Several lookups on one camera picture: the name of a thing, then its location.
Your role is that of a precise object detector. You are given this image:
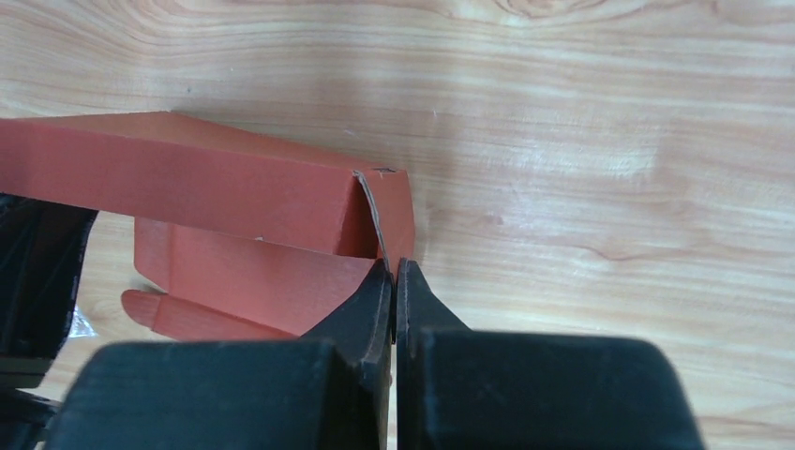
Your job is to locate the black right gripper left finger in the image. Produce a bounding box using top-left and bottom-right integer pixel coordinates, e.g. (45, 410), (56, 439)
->
(45, 262), (393, 449)

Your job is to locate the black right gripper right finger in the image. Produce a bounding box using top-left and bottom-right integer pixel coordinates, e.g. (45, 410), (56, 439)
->
(396, 260), (705, 449)

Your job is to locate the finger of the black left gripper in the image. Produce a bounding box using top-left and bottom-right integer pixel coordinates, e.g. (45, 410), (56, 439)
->
(1, 193), (98, 449)

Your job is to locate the red paper box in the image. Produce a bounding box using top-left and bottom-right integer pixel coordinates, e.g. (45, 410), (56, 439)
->
(1, 112), (415, 340)

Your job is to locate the clear plastic scrap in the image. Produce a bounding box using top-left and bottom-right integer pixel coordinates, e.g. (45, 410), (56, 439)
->
(67, 306), (98, 339)

